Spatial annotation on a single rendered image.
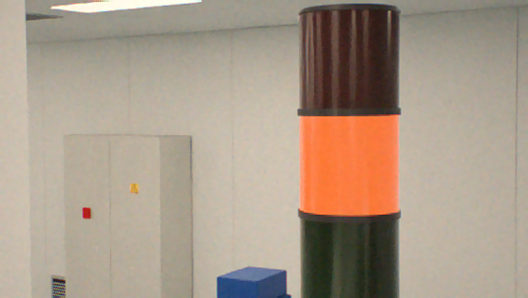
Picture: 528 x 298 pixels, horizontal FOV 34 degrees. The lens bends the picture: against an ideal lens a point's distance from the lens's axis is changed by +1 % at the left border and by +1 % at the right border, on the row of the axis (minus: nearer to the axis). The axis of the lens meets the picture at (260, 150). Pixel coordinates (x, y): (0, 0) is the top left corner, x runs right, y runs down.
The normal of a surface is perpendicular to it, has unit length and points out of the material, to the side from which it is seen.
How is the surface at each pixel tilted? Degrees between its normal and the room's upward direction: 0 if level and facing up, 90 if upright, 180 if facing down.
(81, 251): 90
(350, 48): 90
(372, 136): 90
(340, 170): 90
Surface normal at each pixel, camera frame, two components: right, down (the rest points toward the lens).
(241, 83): -0.59, 0.04
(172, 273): 0.80, 0.03
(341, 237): -0.24, 0.05
